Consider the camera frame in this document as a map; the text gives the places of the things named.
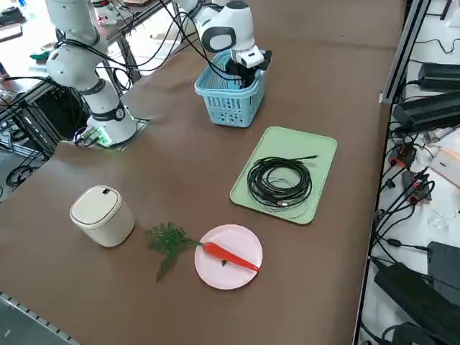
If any black power adapter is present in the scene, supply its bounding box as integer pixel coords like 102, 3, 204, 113
427, 241, 460, 306
418, 63, 460, 93
373, 262, 460, 345
391, 91, 460, 132

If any aluminium table frame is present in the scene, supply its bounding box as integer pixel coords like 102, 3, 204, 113
0, 75, 91, 159

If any green plastic tray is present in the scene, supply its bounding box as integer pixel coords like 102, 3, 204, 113
229, 125, 339, 226

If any white and pink box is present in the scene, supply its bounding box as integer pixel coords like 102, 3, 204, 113
429, 145, 460, 188

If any aluminium profile post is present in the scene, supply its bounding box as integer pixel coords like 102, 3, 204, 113
379, 0, 432, 105

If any cream mini trash bin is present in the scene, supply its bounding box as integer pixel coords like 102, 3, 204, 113
69, 185, 136, 249

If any red and black connector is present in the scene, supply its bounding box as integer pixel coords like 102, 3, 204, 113
390, 142, 418, 168
405, 172, 436, 206

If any grey metal rail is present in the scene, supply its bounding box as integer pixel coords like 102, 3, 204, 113
0, 290, 80, 345

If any coiled black cable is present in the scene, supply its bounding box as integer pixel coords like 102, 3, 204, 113
247, 155, 319, 208

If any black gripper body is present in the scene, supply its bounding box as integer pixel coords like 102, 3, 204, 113
225, 59, 262, 78

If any pink round plate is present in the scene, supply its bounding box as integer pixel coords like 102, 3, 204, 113
194, 224, 264, 290

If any blue plastic slotted basket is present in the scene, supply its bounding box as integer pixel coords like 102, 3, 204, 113
194, 49, 273, 129

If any black arm cable white label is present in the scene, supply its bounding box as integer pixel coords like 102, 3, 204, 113
53, 0, 202, 73

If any toy carrot with green leaves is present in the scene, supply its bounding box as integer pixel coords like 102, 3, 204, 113
145, 221, 260, 283

